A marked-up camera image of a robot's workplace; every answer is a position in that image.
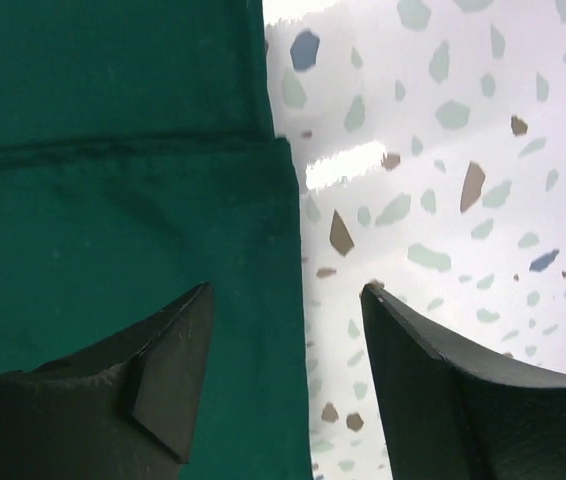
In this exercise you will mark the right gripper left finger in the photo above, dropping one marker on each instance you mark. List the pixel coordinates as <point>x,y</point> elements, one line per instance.
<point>122,408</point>

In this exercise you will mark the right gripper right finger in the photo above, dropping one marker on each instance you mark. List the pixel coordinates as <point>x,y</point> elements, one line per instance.
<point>453,409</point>

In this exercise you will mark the dark green surgical cloth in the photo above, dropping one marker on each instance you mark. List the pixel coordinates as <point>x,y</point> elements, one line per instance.
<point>138,159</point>

